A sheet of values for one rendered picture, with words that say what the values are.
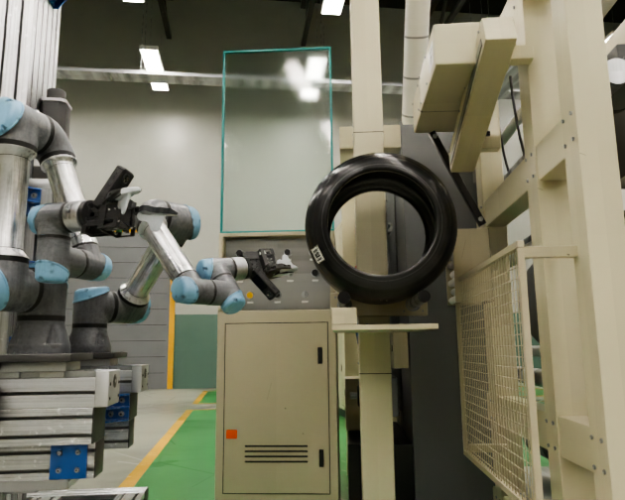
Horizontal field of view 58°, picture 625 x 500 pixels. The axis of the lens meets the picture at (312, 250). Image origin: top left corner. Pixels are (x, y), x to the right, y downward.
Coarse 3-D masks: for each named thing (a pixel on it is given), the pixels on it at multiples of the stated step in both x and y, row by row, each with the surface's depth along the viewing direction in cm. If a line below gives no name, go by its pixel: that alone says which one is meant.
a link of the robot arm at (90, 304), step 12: (84, 288) 198; (96, 288) 198; (108, 288) 203; (84, 300) 196; (96, 300) 197; (108, 300) 201; (72, 312) 198; (84, 312) 195; (96, 312) 196; (108, 312) 200
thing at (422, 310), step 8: (336, 296) 235; (336, 304) 234; (352, 304) 234; (360, 304) 233; (368, 304) 233; (392, 304) 233; (400, 304) 232; (424, 304) 232; (360, 312) 233; (368, 312) 233; (376, 312) 232; (384, 312) 232; (392, 312) 232; (400, 312) 232; (408, 312) 232; (416, 312) 231; (424, 312) 231
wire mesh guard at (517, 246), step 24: (480, 264) 190; (480, 288) 195; (504, 288) 165; (456, 312) 234; (528, 312) 146; (528, 336) 145; (480, 360) 196; (504, 360) 167; (528, 360) 144; (528, 384) 143; (504, 408) 168; (528, 408) 143; (480, 432) 198; (528, 432) 146; (480, 456) 200; (504, 480) 170; (528, 480) 147
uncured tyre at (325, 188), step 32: (352, 160) 210; (384, 160) 207; (320, 192) 207; (352, 192) 232; (416, 192) 230; (320, 224) 204; (448, 224) 201; (448, 256) 202; (352, 288) 202; (384, 288) 199; (416, 288) 201
